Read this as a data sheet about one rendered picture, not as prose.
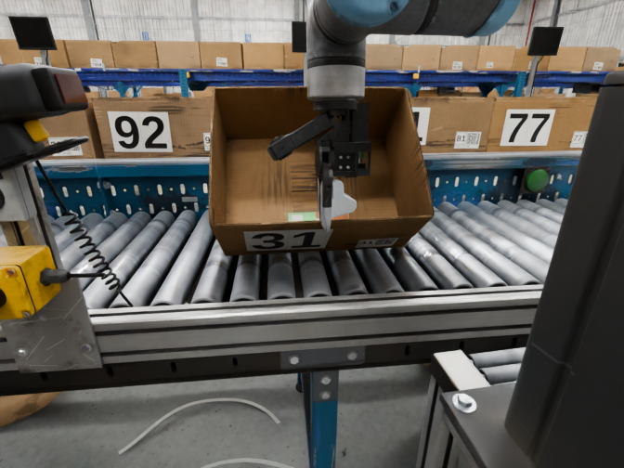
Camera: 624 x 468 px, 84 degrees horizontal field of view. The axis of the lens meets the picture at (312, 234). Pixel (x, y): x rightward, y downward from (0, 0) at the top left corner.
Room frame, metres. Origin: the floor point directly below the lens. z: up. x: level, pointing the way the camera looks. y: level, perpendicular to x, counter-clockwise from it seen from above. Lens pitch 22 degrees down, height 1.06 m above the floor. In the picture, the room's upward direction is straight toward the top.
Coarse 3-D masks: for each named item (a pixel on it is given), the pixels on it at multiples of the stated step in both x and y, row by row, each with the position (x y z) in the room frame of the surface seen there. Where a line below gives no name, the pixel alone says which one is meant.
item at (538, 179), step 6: (534, 174) 1.06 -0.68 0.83; (540, 174) 1.06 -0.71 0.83; (546, 174) 1.07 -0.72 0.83; (528, 180) 1.06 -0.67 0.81; (534, 180) 1.06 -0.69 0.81; (540, 180) 1.06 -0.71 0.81; (546, 180) 1.07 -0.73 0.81; (528, 186) 1.06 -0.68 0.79; (534, 186) 1.06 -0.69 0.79; (540, 186) 1.06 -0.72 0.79
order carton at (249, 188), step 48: (240, 96) 0.75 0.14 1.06; (288, 96) 0.76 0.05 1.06; (384, 96) 0.78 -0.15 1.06; (240, 144) 0.84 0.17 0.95; (384, 144) 0.87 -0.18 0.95; (240, 192) 0.75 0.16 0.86; (288, 192) 0.76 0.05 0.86; (384, 192) 0.78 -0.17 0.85; (240, 240) 0.60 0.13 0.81; (336, 240) 0.64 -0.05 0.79
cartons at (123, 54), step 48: (0, 48) 5.19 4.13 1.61; (96, 48) 5.32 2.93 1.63; (144, 48) 5.38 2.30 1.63; (192, 48) 5.44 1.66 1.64; (240, 48) 5.51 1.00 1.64; (288, 48) 5.57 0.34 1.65; (384, 48) 5.72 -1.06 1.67; (432, 48) 5.79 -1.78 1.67; (480, 48) 5.88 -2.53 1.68; (576, 48) 6.04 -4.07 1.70
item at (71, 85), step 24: (0, 72) 0.37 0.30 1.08; (24, 72) 0.38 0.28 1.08; (48, 72) 0.38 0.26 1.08; (72, 72) 0.42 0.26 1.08; (0, 96) 0.37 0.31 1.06; (24, 96) 0.37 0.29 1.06; (48, 96) 0.38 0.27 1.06; (72, 96) 0.40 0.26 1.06; (0, 120) 0.38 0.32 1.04; (24, 120) 0.39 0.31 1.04; (0, 144) 0.38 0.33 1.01; (24, 144) 0.39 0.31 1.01; (0, 168) 0.38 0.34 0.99
